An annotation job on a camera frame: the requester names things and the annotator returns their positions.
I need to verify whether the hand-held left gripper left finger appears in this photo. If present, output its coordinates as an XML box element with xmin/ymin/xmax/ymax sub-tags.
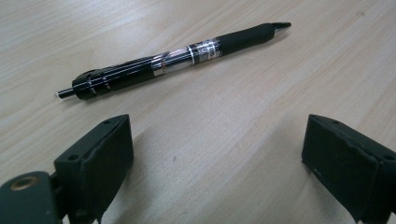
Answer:
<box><xmin>53</xmin><ymin>114</ymin><xmax>135</xmax><ymax>224</ymax></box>

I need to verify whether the black retractable gel pen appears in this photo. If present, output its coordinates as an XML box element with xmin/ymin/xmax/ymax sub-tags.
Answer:
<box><xmin>55</xmin><ymin>21</ymin><xmax>292</xmax><ymax>101</ymax></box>

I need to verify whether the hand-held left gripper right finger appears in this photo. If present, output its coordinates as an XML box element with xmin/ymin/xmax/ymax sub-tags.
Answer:
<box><xmin>301</xmin><ymin>113</ymin><xmax>396</xmax><ymax>224</ymax></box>

